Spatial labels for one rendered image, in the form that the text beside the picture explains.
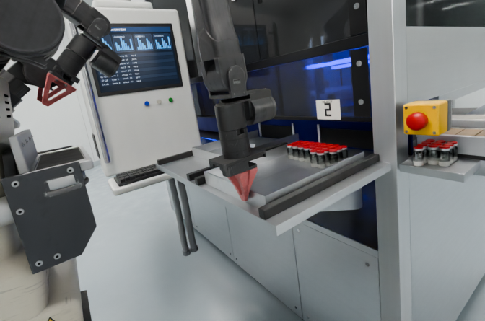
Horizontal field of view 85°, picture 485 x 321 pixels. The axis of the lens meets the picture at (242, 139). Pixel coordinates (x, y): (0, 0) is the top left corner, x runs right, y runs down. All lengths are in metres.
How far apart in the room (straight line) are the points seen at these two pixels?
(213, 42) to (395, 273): 0.78
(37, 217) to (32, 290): 0.13
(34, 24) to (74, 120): 5.52
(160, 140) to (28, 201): 0.94
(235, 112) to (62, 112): 5.47
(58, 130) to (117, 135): 4.56
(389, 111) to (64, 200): 0.71
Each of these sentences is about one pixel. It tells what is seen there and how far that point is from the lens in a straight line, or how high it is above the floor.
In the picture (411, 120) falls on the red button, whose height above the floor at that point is 1.00.
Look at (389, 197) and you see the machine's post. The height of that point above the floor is 0.78.
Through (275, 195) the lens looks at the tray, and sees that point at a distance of 0.54.
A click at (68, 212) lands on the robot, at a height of 0.97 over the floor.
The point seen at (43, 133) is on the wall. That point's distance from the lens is 5.90.
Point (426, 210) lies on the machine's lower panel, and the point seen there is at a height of 0.68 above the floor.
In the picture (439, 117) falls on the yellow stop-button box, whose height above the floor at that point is 1.00.
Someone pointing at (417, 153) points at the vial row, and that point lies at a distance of 0.75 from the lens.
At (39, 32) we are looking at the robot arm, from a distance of 0.39.
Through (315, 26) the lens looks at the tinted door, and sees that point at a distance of 0.87.
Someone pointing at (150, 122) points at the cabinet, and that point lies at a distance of 1.38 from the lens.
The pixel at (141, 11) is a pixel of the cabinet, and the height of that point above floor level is 1.53.
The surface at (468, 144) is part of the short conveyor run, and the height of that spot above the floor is 0.92.
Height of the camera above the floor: 1.13
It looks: 11 degrees down
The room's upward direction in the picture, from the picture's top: 8 degrees counter-clockwise
